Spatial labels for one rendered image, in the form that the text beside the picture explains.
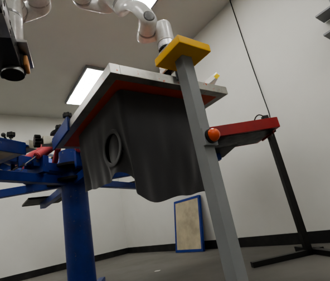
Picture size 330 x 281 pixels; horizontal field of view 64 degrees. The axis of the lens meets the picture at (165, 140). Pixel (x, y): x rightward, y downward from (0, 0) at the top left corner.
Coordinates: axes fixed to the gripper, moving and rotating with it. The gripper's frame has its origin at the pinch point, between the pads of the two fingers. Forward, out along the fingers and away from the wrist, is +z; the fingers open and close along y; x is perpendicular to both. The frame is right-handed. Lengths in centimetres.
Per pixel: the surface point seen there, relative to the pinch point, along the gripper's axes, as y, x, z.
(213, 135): 24.7, -13.3, 33.7
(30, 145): -87, -39, -2
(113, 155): -19.4, -21.6, 25.4
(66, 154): -135, -6, -12
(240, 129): -54, 109, -7
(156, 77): 1.9, -10.5, 1.3
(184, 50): 23.0, -14.5, 5.6
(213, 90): 2.0, 19.6, 2.2
